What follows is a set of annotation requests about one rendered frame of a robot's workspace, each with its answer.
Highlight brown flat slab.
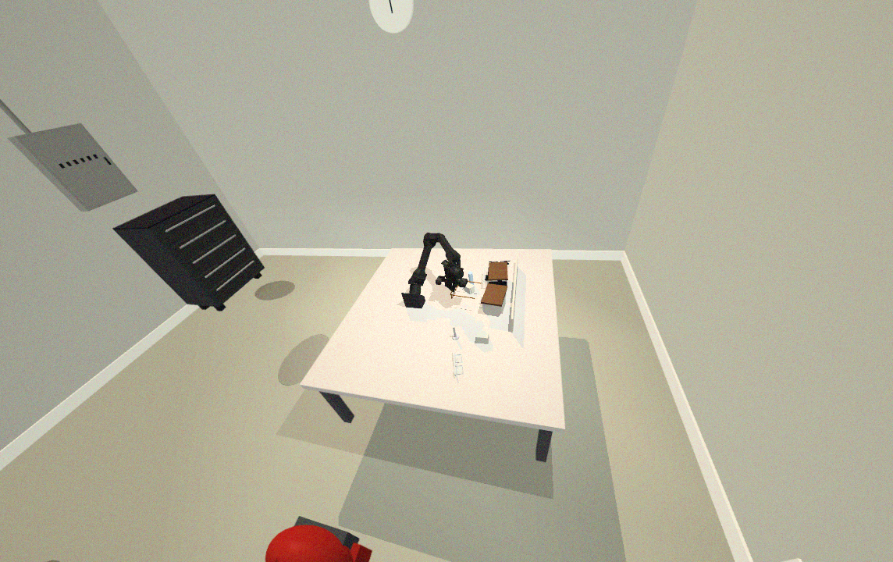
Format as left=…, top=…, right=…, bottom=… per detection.
left=480, top=283, right=507, bottom=314
left=485, top=262, right=508, bottom=286

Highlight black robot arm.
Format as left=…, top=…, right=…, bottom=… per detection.
left=408, top=233, right=464, bottom=295

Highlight brown eyeglasses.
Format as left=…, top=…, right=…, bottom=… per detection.
left=450, top=281, right=478, bottom=299

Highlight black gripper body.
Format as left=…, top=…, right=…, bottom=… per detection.
left=436, top=274, right=468, bottom=288

